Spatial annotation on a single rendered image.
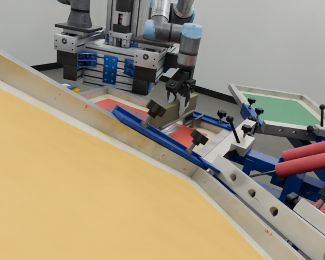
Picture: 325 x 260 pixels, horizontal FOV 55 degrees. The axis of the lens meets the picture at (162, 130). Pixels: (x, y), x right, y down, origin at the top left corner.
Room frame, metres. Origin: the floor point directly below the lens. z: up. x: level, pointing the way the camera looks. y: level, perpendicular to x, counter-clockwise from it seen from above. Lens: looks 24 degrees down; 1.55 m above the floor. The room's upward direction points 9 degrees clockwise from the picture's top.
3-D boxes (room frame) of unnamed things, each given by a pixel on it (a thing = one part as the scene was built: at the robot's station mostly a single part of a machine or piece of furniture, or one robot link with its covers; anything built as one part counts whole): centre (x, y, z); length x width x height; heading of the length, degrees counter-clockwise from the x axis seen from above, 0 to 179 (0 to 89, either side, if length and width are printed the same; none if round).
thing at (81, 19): (2.02, 0.62, 1.31); 0.15 x 0.15 x 0.10
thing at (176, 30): (1.33, -0.03, 1.39); 0.11 x 0.11 x 0.08; 4
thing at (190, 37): (1.23, -0.05, 1.39); 0.09 x 0.08 x 0.11; 4
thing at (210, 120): (1.44, -0.20, 0.98); 0.30 x 0.05 x 0.07; 63
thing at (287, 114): (1.73, -0.75, 1.05); 1.08 x 0.61 x 0.23; 3
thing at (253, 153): (1.05, -0.36, 1.02); 0.17 x 0.06 x 0.05; 63
